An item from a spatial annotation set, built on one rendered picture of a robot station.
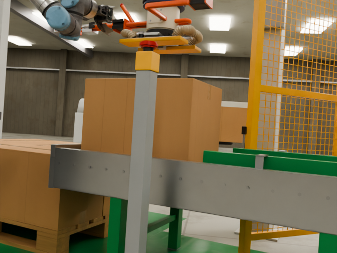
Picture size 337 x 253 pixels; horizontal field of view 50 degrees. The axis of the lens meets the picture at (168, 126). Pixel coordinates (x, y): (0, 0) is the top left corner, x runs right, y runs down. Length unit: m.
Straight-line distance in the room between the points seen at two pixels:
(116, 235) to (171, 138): 0.48
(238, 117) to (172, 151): 2.08
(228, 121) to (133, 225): 2.40
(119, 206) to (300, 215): 0.74
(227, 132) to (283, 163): 2.20
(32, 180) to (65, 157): 0.42
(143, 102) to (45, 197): 0.97
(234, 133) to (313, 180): 2.35
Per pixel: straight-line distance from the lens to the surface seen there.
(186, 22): 1.89
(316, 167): 1.44
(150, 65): 1.33
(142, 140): 1.32
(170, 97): 1.63
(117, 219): 1.63
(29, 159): 2.16
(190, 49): 1.93
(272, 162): 1.46
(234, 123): 3.63
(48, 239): 2.11
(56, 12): 1.59
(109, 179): 1.63
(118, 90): 1.78
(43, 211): 2.11
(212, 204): 1.42
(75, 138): 10.70
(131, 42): 1.86
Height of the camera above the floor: 0.73
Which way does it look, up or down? level
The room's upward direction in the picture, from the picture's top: 4 degrees clockwise
